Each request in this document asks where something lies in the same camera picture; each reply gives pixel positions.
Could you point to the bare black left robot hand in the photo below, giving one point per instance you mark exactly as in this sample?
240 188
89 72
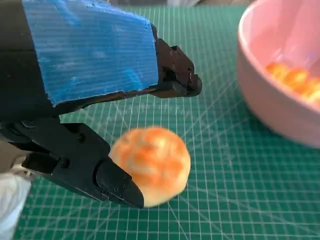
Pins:
87 55

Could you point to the round bread bun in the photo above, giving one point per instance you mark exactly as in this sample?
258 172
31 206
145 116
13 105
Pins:
155 162

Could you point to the pink bowl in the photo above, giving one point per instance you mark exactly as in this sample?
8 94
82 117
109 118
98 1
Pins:
270 40

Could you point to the long ridged orange bread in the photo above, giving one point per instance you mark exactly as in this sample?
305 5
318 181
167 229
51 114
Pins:
297 80

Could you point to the green cutting mat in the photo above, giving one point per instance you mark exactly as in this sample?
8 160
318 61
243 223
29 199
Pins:
225 187

